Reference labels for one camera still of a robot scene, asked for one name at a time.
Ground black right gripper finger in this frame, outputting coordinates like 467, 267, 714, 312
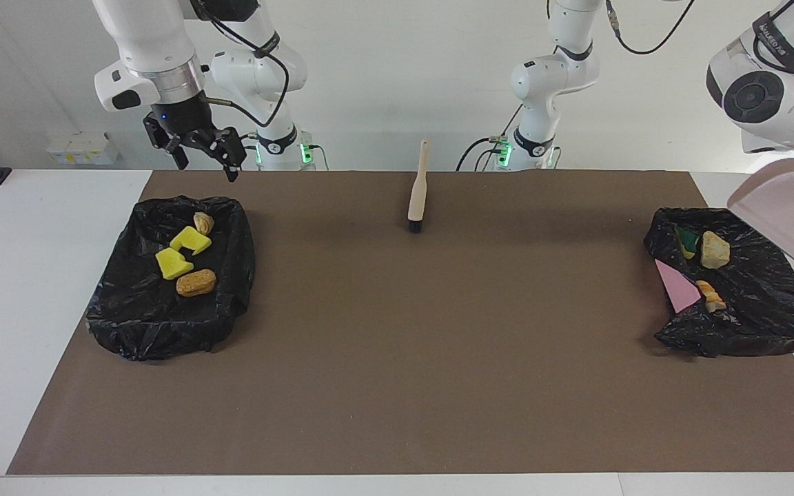
221, 141, 247, 184
168, 136, 191, 172

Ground notched yellow green sponge piece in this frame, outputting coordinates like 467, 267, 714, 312
169, 226, 212, 256

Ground brown oval bread roll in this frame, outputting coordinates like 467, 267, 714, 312
176, 269, 218, 298

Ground wedge-shaped yellow green sponge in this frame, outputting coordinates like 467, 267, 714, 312
675, 226, 701, 260

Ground pale yellow bread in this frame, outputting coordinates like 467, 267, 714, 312
700, 231, 731, 269

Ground black bag lined bin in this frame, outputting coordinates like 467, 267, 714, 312
85, 196, 257, 362

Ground black bag over pink bin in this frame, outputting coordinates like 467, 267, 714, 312
644, 207, 794, 358

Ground brown table mat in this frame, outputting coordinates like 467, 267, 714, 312
6, 170, 794, 476

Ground white wall socket boxes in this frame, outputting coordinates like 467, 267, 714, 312
45, 131, 122, 166

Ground left arm base cable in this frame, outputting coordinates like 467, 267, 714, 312
456, 136, 508, 172

